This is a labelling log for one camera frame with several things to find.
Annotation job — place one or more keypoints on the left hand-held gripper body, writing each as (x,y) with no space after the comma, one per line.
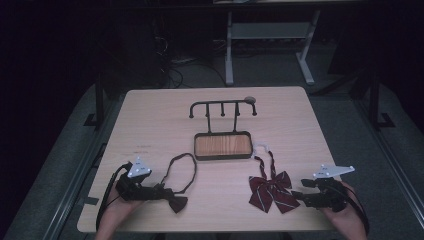
(133,191)

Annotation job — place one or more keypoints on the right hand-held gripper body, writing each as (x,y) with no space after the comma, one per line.
(328,196)

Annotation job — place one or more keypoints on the black bow tie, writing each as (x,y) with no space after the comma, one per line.
(177,203)

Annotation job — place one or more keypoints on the dark red striped bow tie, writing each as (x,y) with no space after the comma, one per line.
(271,193)

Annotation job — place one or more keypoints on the black hook rack wooden base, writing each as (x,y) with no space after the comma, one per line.
(222,146)

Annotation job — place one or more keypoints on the person's left hand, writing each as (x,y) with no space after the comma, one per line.
(121,208)

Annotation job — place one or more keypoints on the person's right hand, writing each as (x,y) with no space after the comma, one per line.
(343,216)

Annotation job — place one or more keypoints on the black metal stand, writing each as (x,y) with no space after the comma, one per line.
(375,103)
(99,103)

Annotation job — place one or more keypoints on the white power strip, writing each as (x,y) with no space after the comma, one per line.
(183,60)

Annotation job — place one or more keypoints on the grey metal floor rail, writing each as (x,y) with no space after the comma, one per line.
(71,186)
(396,166)

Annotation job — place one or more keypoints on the white metal desk frame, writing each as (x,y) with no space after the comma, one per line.
(266,30)

